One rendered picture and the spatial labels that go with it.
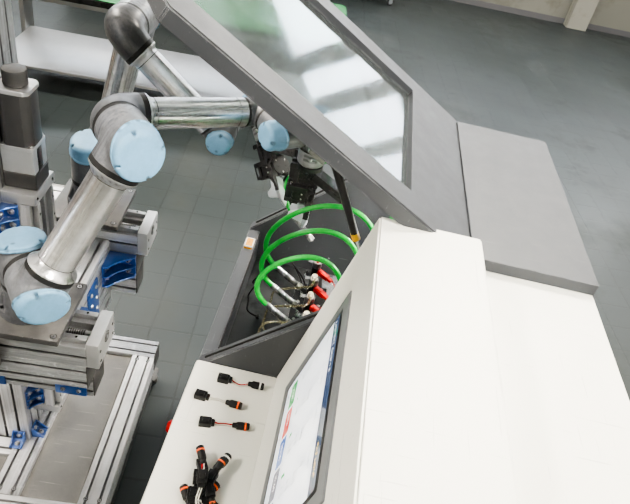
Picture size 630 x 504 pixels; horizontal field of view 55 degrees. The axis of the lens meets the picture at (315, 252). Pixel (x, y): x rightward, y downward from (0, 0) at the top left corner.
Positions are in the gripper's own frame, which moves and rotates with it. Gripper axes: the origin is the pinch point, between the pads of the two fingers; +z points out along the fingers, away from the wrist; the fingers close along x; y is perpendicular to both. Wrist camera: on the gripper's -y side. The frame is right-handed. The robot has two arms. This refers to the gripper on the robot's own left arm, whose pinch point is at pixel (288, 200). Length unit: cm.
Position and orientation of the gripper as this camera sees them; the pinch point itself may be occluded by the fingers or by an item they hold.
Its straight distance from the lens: 187.5
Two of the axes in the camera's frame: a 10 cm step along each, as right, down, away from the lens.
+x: -6.2, 1.7, -7.7
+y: -7.4, 1.9, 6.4
